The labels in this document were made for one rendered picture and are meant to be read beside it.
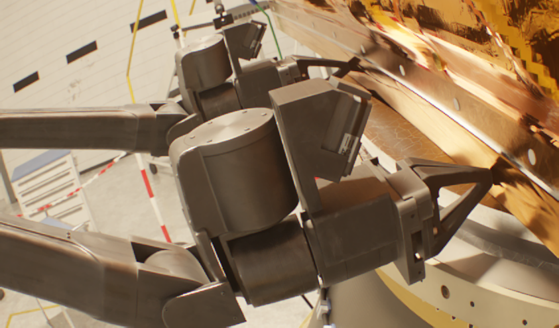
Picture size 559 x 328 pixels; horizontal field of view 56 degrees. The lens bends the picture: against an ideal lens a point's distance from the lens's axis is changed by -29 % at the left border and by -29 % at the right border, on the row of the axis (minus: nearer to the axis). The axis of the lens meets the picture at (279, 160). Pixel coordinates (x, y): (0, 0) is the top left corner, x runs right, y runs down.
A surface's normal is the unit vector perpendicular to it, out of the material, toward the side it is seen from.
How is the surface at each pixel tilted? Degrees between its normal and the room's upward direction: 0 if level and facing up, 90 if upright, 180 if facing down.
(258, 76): 90
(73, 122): 98
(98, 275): 81
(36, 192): 90
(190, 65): 100
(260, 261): 57
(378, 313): 62
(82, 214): 90
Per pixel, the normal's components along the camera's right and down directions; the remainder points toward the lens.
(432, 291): -0.87, 0.37
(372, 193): -0.27, -0.91
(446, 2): -0.99, 0.03
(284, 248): -0.06, -0.36
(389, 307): -0.95, -0.13
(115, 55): 0.16, 0.28
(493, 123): -0.95, 0.31
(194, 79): 0.41, 0.36
